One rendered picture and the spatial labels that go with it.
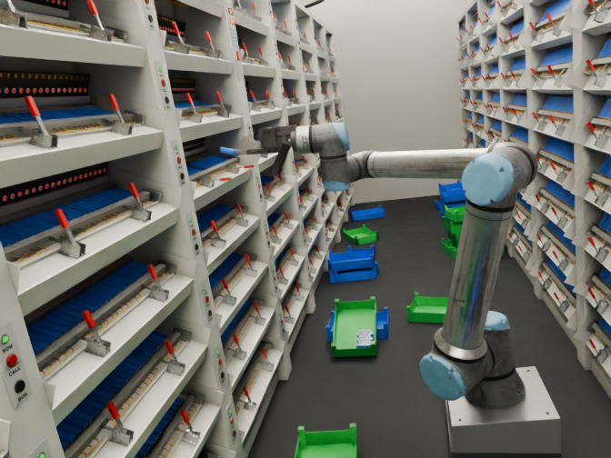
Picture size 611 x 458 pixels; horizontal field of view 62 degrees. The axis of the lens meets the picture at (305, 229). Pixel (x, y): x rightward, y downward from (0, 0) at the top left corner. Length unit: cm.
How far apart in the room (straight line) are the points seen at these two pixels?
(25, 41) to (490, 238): 107
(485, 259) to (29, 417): 104
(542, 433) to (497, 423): 13
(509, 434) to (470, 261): 60
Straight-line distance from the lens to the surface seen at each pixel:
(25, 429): 92
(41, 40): 105
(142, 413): 125
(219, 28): 206
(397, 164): 163
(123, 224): 121
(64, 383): 102
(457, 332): 150
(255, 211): 207
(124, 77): 141
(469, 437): 174
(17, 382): 90
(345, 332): 254
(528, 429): 175
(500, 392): 176
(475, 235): 135
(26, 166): 95
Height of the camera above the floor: 116
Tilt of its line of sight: 14 degrees down
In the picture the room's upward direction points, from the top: 8 degrees counter-clockwise
